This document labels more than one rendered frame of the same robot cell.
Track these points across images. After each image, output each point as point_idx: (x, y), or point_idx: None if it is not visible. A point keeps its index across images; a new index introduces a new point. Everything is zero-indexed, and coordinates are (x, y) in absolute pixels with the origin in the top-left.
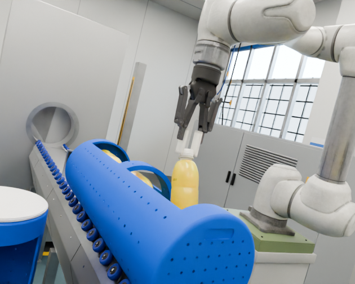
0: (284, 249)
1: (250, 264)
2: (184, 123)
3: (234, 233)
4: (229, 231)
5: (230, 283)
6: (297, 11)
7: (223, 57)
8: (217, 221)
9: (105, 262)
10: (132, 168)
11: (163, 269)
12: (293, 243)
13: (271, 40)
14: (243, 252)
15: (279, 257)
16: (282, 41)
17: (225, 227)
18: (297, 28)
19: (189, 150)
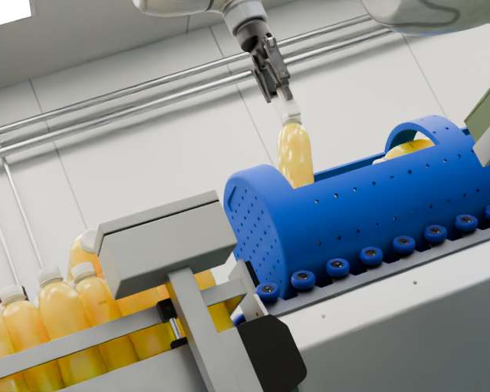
0: None
1: (264, 208)
2: (268, 98)
3: (237, 188)
4: (237, 190)
5: (266, 238)
6: (134, 5)
7: (229, 20)
8: (226, 190)
9: None
10: (386, 145)
11: (234, 253)
12: None
13: (171, 12)
14: (252, 200)
15: None
16: (164, 9)
17: (231, 190)
18: (142, 8)
19: (282, 117)
